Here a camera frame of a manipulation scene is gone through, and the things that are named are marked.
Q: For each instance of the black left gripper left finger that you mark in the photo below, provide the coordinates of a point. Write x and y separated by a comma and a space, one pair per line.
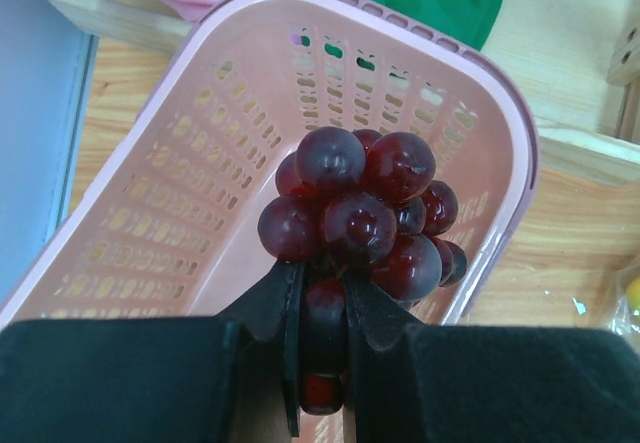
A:
232, 377

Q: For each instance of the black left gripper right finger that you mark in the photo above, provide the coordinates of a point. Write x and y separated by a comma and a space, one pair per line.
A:
413, 382

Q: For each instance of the red fake grape bunch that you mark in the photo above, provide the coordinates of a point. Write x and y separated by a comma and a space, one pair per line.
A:
357, 200

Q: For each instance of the clear zip top bag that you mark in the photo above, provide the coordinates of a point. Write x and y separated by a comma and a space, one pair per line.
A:
620, 305

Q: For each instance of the pink plastic basket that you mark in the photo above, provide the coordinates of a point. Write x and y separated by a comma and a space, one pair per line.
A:
168, 226

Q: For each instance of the wooden clothes rack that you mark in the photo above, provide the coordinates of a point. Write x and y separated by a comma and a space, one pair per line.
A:
559, 53

